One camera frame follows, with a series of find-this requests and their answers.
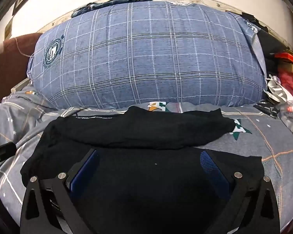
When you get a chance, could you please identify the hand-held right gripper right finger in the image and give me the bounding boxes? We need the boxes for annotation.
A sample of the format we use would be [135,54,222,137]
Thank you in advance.
[200,151,281,234]

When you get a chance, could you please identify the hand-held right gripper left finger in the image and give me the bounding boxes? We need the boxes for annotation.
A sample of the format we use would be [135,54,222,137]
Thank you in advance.
[20,149,100,234]

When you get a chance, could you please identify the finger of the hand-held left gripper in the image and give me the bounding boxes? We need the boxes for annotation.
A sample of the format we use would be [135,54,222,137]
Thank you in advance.
[0,143,16,170]

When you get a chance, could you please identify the black pants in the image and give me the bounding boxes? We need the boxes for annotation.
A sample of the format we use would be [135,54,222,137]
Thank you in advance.
[21,106,264,234]

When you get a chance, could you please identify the grey printed bedsheet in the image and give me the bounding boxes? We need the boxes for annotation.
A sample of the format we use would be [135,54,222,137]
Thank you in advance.
[0,83,293,234]

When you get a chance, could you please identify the brown sofa armrest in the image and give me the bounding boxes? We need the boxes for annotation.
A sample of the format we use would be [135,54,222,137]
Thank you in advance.
[0,33,43,103]

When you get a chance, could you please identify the clear plastic bag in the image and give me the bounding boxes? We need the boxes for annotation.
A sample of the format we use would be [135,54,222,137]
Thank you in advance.
[277,100,293,137]

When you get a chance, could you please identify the white printed plastic bag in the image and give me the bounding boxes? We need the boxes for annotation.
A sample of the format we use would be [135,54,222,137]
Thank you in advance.
[266,74,293,103]

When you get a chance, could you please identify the red packets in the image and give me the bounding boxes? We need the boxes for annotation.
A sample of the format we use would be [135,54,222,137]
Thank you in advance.
[275,52,293,98]

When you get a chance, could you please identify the blue plaid folded quilt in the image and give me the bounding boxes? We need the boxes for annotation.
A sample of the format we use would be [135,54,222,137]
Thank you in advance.
[27,1,268,109]

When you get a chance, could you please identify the black cloth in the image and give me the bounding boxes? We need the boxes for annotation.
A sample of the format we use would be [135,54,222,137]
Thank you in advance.
[242,12,293,74]

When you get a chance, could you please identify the dark blue jeans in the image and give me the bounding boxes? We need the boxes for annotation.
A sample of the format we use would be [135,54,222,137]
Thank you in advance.
[72,0,153,17]

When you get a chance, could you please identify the pale wooden bed rail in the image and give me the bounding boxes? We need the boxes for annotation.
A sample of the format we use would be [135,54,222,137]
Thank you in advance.
[11,78,32,93]

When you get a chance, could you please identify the thin white cord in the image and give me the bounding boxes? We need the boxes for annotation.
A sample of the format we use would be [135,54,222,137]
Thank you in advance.
[14,38,35,58]

